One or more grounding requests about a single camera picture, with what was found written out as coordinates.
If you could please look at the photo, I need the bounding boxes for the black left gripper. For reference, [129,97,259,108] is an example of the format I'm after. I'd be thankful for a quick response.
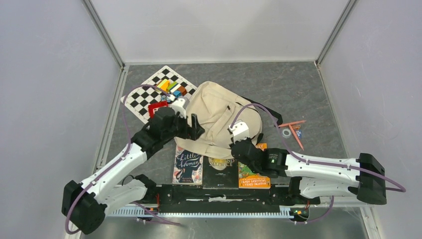
[162,111,204,140]

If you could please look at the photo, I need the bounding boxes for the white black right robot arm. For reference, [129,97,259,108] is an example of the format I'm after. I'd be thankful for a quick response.
[230,139,387,205]

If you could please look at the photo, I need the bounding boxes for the clear tape roll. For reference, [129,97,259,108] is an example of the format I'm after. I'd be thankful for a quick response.
[282,128,292,138]

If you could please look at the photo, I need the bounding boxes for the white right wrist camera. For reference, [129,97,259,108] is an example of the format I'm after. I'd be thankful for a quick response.
[228,120,250,143]

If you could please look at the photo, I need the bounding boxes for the green yellow block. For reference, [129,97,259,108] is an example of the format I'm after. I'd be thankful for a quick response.
[156,79,170,89]

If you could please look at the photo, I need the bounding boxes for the blue cube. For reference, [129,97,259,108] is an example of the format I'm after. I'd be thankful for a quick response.
[173,90,182,98]

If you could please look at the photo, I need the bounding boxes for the black white chessboard mat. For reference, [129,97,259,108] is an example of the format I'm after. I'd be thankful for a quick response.
[120,66,197,123]

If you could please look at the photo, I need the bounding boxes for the orange Treehouse book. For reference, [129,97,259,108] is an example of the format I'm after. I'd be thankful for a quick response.
[238,161,271,189]

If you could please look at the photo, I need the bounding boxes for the red plastic block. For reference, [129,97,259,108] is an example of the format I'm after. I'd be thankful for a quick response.
[148,101,168,118]

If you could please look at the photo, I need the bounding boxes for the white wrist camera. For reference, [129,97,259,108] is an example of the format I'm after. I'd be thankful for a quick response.
[228,120,250,143]
[169,96,190,119]

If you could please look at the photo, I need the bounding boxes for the orange block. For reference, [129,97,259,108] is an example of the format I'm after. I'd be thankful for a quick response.
[161,81,171,93]

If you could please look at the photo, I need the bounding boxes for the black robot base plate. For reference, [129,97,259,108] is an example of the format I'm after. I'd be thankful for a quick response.
[139,184,320,213]

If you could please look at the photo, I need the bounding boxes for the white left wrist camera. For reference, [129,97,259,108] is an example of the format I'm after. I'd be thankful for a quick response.
[169,96,190,119]

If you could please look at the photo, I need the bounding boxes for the black Moon and Sixpence book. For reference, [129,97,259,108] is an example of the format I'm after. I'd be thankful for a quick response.
[203,157,238,189]

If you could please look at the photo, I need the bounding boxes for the beige canvas backpack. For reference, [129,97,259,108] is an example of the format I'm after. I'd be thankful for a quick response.
[174,81,256,159]

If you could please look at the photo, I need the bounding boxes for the brown block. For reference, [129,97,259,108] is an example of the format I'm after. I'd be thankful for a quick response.
[177,86,187,96]

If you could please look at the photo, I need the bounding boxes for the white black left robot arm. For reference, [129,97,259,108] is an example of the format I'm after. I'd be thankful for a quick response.
[61,107,205,235]

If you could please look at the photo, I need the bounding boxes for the Little Women book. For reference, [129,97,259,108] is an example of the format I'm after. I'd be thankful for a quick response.
[172,146,204,185]

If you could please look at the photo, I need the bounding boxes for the salmon pencil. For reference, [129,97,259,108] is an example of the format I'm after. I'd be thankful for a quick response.
[289,124,304,150]
[278,120,306,127]

